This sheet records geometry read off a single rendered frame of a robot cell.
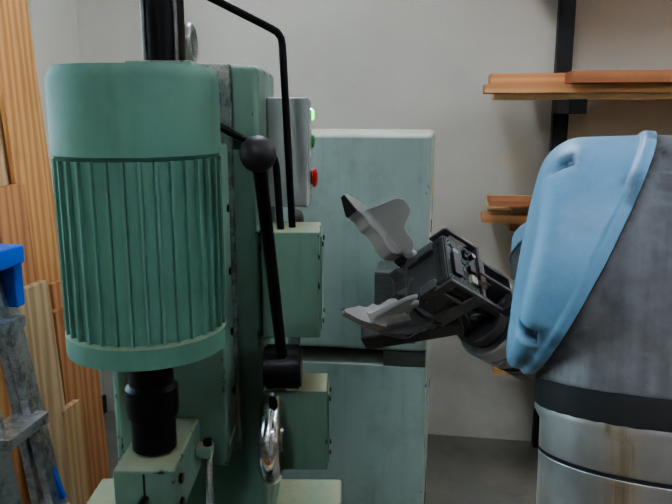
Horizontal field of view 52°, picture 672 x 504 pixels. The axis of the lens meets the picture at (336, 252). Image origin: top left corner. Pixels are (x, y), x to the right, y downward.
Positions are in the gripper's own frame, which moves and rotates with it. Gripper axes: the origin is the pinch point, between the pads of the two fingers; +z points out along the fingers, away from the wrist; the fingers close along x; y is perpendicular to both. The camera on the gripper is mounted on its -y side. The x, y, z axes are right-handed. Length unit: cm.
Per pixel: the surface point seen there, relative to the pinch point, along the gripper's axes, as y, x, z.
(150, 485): -30.6, 15.0, 1.3
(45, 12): -153, -211, 29
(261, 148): 3.6, -3.7, 11.9
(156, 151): -4.8, -5.7, 18.5
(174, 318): -15.2, 4.1, 9.0
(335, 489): -53, -3, -44
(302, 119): -12.0, -34.7, -3.3
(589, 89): -16, -149, -123
